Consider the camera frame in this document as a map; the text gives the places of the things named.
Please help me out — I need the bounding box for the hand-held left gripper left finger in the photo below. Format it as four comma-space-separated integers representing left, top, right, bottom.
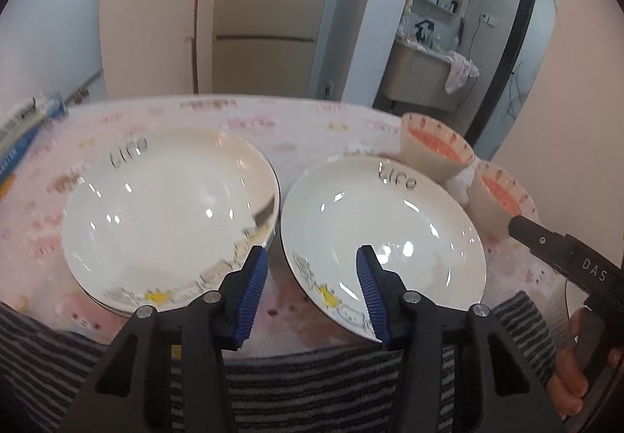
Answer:
58, 245, 269, 433

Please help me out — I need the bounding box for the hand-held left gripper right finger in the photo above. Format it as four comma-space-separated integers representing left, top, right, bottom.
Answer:
355, 245, 569, 433

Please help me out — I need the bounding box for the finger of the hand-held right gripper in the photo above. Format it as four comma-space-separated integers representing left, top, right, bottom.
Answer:
508, 215, 569, 269

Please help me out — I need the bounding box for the pink bowl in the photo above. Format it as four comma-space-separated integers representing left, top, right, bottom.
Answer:
468, 160, 537, 239
400, 112, 476, 183

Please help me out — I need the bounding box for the white printed plate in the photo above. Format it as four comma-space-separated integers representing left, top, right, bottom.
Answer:
62, 127, 282, 312
71, 262, 143, 318
279, 156, 488, 343

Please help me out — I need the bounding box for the person's right hand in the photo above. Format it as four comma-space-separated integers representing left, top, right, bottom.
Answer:
555, 308, 594, 420

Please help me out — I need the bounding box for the white crumpled paper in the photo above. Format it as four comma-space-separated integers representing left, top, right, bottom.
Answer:
446, 167, 476, 206

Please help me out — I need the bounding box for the grey striped sweater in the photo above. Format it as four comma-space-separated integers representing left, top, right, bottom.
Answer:
0, 289, 561, 433

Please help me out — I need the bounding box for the pink towel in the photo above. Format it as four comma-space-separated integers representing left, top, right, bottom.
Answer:
445, 50, 481, 95

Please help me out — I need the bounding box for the black framed glass door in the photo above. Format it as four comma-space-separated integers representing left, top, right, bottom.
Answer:
468, 0, 566, 161

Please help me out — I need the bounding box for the bathroom vanity cabinet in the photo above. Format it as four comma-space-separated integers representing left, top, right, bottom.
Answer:
374, 38, 469, 113

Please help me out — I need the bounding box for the black faucet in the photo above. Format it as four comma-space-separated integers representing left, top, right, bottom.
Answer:
414, 19, 436, 45

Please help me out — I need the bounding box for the large blue book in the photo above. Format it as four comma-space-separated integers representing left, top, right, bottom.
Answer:
0, 94, 68, 183

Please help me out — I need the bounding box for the beige refrigerator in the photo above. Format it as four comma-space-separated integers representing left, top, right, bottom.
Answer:
212, 0, 391, 99

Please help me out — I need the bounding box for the grey wall rail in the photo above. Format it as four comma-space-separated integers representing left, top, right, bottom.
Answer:
66, 70, 105, 106

